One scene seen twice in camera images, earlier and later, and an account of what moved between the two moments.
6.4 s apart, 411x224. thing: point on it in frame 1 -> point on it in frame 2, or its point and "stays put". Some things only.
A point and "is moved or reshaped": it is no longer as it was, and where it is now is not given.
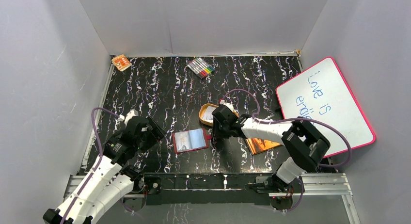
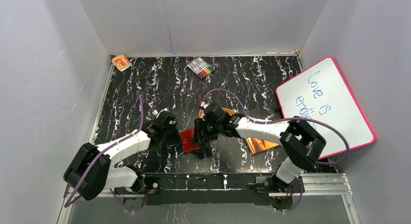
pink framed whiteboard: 322,93 stays put
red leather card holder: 191,140 is moved or reshaped
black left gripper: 153,130 -> 175,137
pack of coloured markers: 200,67 stays put
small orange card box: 121,62 stays put
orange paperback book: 258,145 stays put
